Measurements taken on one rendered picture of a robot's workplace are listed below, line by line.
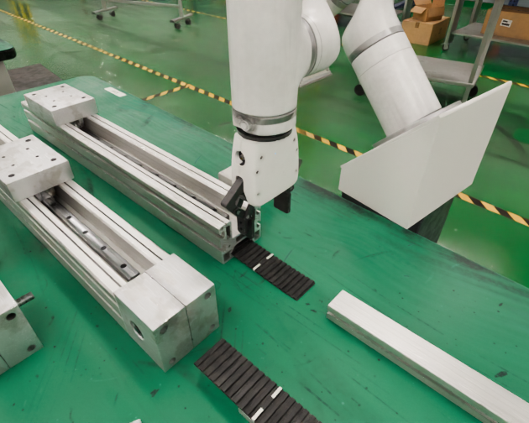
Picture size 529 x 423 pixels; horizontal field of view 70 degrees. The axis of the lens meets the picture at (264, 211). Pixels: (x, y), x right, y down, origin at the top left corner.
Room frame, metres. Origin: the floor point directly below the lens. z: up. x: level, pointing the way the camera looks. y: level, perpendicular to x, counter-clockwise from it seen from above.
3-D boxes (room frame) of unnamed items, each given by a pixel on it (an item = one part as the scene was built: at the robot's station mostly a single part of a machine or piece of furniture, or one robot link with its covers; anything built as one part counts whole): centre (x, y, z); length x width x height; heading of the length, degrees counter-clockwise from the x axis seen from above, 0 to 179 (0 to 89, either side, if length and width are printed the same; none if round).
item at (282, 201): (0.51, -0.04, 0.91); 0.03 x 0.03 x 0.07; 48
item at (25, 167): (0.64, 0.47, 0.87); 0.16 x 0.11 x 0.07; 48
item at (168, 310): (0.35, 0.13, 0.83); 0.12 x 0.09 x 0.10; 138
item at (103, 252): (0.64, 0.47, 0.82); 0.80 x 0.10 x 0.09; 48
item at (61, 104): (0.94, 0.52, 0.87); 0.16 x 0.11 x 0.07; 48
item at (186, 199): (0.78, 0.34, 0.82); 0.80 x 0.10 x 0.09; 48
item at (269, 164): (0.47, 0.00, 1.00); 0.10 x 0.07 x 0.11; 138
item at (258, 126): (0.47, 0.00, 1.06); 0.09 x 0.08 x 0.03; 138
